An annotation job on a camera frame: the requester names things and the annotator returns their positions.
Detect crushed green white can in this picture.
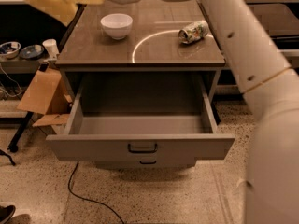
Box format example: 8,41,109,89
178,21,209,45

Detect brown cardboard box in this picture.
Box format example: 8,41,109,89
17,68,73,127

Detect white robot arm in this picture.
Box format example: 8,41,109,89
24,0,299,224

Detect black drawer handle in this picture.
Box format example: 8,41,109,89
139,161,157,165
127,144,158,154

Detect grey drawer cabinet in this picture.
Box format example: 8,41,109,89
55,0,228,170

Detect black top drawer handle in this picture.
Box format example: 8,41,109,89
127,144,158,154

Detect black lower drawer handle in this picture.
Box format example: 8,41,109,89
139,161,157,165

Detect blue plate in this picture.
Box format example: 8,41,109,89
20,45,44,60

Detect white paper cup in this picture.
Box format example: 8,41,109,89
42,39,59,59

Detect white ceramic bowl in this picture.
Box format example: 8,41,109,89
100,13,133,40

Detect lower grey drawer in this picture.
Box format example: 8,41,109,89
95,160,196,169

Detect open grey top drawer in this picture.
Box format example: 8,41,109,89
47,72,235,161

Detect black sneaker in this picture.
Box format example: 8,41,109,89
0,205,16,224

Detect black floor cable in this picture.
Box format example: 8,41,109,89
66,161,125,224

